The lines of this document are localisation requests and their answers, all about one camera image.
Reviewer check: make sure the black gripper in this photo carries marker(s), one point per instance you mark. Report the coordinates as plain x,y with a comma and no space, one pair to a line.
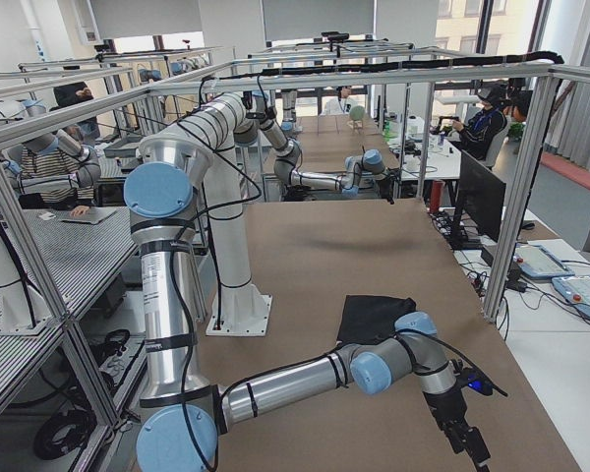
386,184
445,404

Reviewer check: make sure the black graphic t-shirt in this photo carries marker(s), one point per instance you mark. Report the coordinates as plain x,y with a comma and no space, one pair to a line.
370,319

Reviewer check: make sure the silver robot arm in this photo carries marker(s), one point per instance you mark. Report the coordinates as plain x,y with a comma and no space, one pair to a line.
187,218
333,153

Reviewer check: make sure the red water bottle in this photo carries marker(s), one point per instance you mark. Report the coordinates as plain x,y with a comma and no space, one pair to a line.
436,196

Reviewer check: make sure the black Huawei monitor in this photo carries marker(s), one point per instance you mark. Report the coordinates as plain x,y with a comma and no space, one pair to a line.
480,194

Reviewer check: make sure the person with VR headset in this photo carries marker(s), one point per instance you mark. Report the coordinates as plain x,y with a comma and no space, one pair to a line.
477,134

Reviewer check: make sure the teach pendant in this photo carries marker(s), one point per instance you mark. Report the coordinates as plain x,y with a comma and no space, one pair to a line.
575,289
537,263

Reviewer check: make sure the white central robot column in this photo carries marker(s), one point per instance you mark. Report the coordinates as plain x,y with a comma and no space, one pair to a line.
239,309

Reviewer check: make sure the silver laptop on table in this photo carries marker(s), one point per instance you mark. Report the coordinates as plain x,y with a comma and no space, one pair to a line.
94,216

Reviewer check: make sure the striped aluminium work table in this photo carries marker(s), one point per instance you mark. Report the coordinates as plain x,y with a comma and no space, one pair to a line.
70,265

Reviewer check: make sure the person in striped shirt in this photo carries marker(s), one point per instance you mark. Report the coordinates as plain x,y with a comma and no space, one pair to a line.
54,163

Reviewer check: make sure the aluminium frame post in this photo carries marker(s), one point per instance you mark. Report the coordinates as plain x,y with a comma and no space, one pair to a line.
520,190

